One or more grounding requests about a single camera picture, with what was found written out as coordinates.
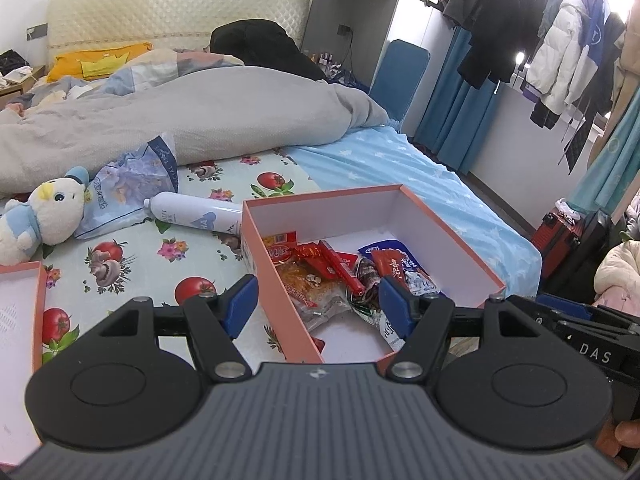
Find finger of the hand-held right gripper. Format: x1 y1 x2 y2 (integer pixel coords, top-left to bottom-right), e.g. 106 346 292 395
507 294 563 336
537 292 609 322

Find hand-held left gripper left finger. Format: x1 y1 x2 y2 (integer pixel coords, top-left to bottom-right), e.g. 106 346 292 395
95 274 261 384

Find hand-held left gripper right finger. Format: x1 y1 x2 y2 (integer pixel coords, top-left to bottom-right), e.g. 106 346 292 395
378 275 539 382

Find white blue snack packet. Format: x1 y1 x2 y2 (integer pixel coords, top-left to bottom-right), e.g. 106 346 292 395
357 239 442 354

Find dark crinkled snack packet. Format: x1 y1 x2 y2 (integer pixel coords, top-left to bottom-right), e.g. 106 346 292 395
354 259 397 322

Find thin red snack stick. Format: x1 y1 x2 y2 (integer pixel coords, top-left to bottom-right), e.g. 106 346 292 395
318 239 367 297

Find red labelled snack packet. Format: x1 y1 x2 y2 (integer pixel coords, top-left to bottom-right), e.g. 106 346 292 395
262 232 300 265

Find pink cardboard box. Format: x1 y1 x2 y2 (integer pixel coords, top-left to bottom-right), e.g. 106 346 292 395
241 184 507 377

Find person's right hand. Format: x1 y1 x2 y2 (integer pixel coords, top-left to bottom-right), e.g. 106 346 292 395
595 417 640 472

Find black suitcase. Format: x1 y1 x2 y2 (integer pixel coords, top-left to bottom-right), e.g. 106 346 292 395
539 209 622 302

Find cream puffer jacket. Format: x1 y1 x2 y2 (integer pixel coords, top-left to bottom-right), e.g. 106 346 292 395
594 239 640 312

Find red suitcase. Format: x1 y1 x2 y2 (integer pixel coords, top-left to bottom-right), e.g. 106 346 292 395
530 199 594 267

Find floral bed sheet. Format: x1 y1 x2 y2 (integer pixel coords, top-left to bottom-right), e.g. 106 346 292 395
0 147 323 367

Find white spray bottle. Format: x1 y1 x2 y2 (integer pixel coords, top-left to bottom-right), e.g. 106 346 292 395
143 190 246 236

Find teal hanging garment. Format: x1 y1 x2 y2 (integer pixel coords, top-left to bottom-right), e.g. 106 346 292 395
569 89 640 217

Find blue patterned plastic bag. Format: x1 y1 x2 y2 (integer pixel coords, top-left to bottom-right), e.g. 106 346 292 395
74 132 181 241

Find grey duvet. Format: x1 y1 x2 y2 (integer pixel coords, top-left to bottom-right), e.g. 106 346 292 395
0 64 389 199

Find blue curtain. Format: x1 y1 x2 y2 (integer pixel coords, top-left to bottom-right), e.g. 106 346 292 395
414 24 502 172

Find white blue plush duck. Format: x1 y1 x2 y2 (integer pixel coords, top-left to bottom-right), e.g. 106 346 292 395
0 167 91 266

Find pink box lid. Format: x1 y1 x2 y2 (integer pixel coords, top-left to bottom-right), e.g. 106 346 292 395
0 261 49 467

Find dark long coat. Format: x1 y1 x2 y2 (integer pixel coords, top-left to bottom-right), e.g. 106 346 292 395
564 9 627 172

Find blue padded chair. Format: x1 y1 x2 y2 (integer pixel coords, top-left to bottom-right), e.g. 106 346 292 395
369 38 432 122

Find patchwork quilt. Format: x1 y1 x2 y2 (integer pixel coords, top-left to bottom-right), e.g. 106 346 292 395
20 47 246 107

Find row of small bottles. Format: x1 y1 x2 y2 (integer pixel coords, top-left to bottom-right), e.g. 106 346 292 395
305 49 347 74

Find white puffer jacket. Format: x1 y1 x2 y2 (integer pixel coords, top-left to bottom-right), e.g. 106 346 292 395
524 0 612 117

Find black garment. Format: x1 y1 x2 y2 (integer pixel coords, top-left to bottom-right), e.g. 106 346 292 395
209 18 329 82

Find yellow pillow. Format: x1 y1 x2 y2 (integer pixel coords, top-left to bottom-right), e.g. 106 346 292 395
47 42 154 82

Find cream padded headboard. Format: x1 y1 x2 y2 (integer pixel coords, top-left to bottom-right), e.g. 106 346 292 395
46 0 311 54

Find wooden nightstand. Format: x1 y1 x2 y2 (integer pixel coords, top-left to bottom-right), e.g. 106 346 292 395
0 64 46 112

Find small dark cloth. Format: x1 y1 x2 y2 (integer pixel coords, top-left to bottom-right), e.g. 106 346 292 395
0 49 29 74

